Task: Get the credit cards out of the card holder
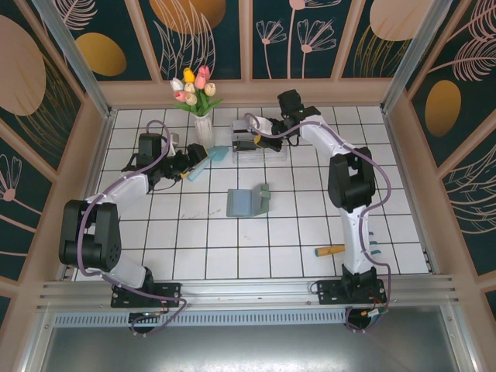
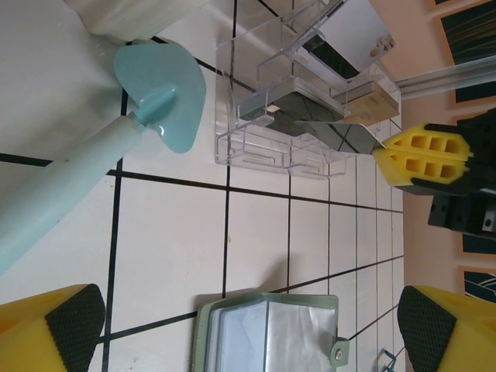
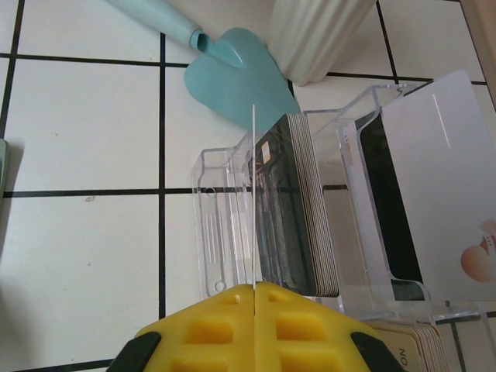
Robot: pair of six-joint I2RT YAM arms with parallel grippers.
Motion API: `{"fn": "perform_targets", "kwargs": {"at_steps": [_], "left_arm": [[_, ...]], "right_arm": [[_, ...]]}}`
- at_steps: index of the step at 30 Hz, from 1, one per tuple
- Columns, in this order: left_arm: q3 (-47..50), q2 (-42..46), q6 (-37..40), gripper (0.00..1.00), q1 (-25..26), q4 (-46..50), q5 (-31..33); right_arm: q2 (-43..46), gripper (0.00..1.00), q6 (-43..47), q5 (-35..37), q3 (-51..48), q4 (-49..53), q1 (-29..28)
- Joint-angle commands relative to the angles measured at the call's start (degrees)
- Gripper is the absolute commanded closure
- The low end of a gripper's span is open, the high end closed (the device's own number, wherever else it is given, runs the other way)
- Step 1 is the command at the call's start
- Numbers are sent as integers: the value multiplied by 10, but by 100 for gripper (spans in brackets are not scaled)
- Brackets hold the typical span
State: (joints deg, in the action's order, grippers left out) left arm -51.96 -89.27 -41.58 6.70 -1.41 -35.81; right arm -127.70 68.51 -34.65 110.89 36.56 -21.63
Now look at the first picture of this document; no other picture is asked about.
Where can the green card holder wallet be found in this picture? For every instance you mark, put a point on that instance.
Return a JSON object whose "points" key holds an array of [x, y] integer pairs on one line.
{"points": [[242, 201]]}

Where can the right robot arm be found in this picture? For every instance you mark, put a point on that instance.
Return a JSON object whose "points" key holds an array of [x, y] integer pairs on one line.
{"points": [[350, 178]]}

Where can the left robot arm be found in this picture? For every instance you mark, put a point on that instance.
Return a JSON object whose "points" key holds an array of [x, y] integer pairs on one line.
{"points": [[89, 248]]}

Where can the clear acrylic card organizer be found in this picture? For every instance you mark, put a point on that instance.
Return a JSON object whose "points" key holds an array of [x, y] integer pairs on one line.
{"points": [[277, 157]]}

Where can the black card stack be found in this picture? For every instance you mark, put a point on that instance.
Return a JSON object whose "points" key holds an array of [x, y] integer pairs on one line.
{"points": [[242, 146]]}

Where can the white card stack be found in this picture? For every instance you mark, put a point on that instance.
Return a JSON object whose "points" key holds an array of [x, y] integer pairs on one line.
{"points": [[240, 126]]}

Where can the white ribbed vase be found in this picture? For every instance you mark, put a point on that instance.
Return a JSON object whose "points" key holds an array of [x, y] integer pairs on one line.
{"points": [[203, 133]]}

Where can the light blue plastic trowel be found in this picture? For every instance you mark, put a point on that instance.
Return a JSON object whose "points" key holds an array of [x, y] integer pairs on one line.
{"points": [[220, 153]]}

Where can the artificial tulip bouquet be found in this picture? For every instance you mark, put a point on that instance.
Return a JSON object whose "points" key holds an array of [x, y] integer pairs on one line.
{"points": [[193, 91]]}

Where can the grey metal sheet panel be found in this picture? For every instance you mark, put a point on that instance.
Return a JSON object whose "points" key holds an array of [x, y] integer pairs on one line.
{"points": [[248, 348]]}

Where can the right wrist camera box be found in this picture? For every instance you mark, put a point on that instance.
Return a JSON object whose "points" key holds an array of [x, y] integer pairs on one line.
{"points": [[263, 125]]}

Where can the aluminium side rail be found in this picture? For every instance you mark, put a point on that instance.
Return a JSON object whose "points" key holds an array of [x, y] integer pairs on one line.
{"points": [[403, 170], [97, 162]]}

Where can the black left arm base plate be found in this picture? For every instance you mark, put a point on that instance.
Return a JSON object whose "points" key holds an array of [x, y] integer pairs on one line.
{"points": [[166, 292]]}

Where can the aluminium frame rail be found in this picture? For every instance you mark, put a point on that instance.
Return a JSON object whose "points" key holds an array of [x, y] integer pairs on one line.
{"points": [[248, 284]]}

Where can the aluminium corner post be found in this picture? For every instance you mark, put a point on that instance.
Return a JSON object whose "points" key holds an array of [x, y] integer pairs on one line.
{"points": [[414, 54], [73, 58]]}

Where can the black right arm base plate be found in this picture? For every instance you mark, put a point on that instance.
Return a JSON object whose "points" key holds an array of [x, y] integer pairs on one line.
{"points": [[329, 290]]}

